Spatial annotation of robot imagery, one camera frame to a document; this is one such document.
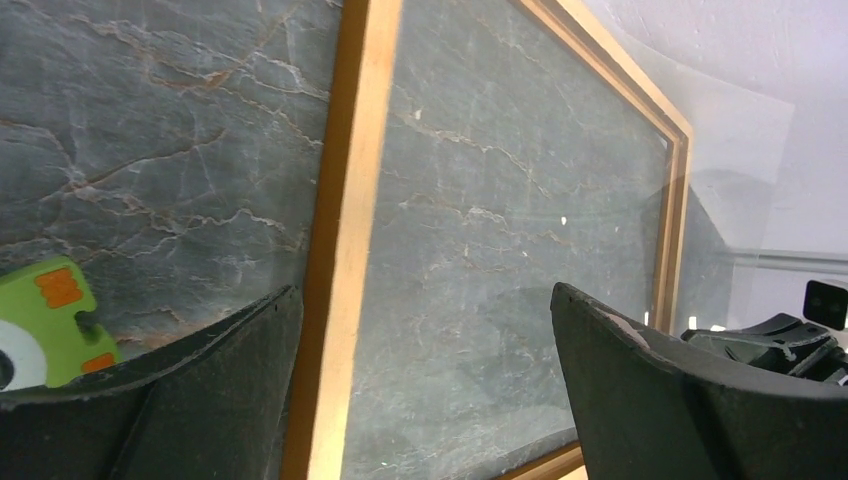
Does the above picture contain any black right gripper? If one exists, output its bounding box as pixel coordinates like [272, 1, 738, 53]
[681, 313, 847, 385]

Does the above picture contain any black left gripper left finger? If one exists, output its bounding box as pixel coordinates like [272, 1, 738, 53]
[1, 286, 303, 479]

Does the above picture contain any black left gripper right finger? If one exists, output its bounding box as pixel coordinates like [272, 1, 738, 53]
[550, 283, 847, 479]

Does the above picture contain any clear acrylic glazing sheet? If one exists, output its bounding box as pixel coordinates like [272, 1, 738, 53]
[370, 26, 796, 480]

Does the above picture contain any wooden picture frame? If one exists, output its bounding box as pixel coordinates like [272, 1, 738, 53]
[279, 1, 694, 479]

